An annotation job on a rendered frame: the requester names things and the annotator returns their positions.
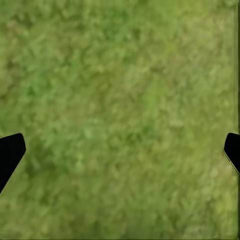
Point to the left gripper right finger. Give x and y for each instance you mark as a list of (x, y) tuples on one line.
[(232, 149)]

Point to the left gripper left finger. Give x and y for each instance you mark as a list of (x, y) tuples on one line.
[(12, 149)]

